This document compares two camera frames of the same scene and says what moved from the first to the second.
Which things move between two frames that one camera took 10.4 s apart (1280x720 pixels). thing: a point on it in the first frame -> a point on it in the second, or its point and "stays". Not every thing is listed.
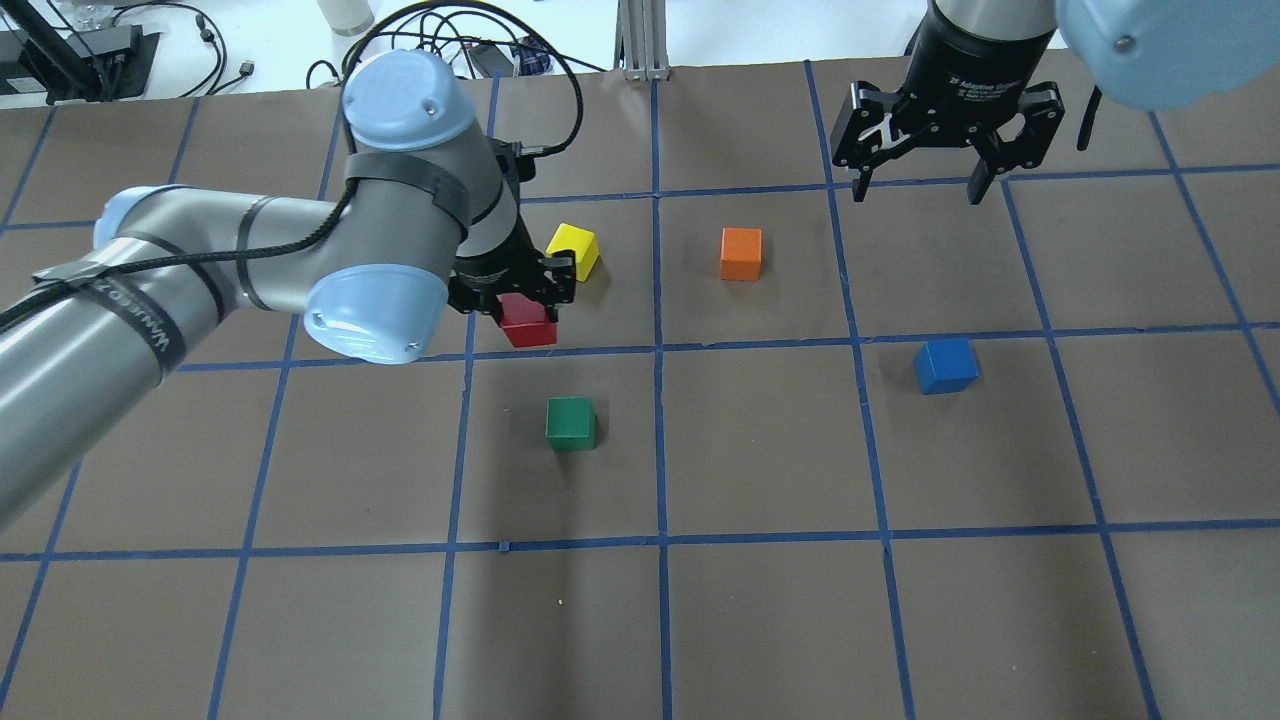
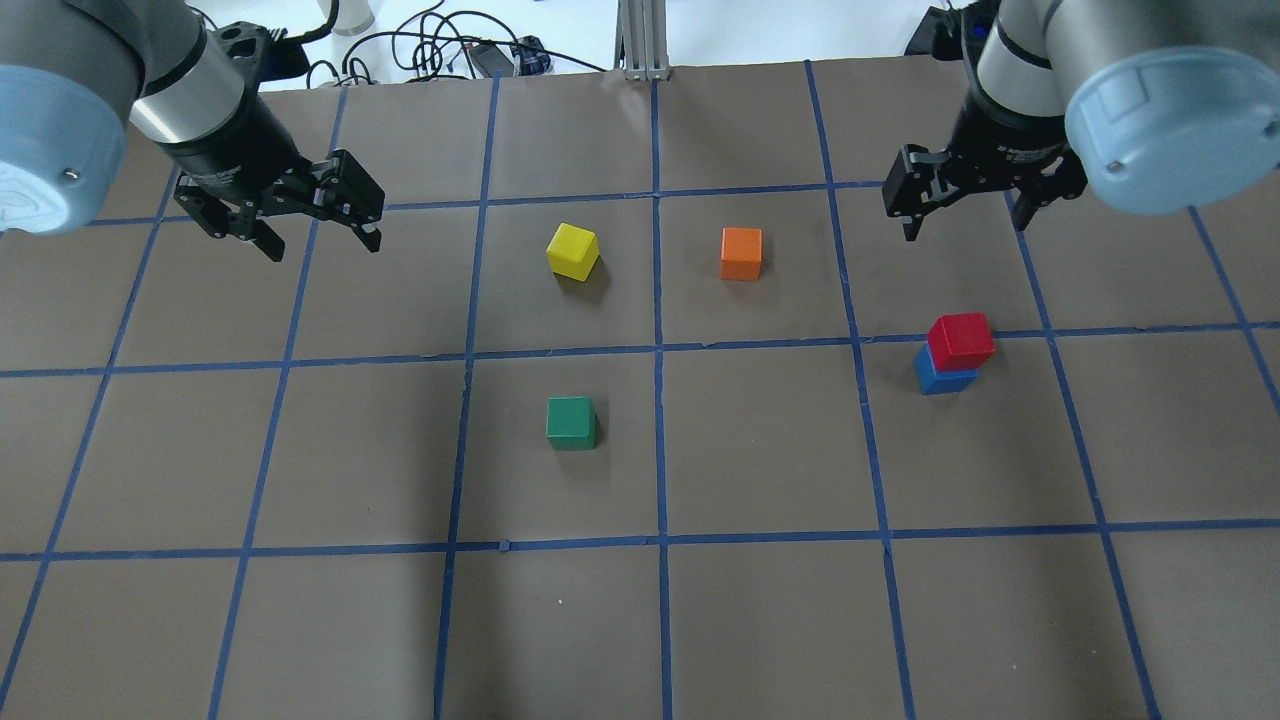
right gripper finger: (979, 179) -> (1026, 205)
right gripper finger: (860, 185) -> (908, 187)
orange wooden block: (741, 256) stays
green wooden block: (570, 423) stays
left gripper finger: (558, 281) -> (348, 194)
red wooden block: (526, 323) -> (960, 341)
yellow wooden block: (585, 244) stays
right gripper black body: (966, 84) -> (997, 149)
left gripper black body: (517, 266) -> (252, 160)
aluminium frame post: (641, 40) stays
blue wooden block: (946, 366) stays
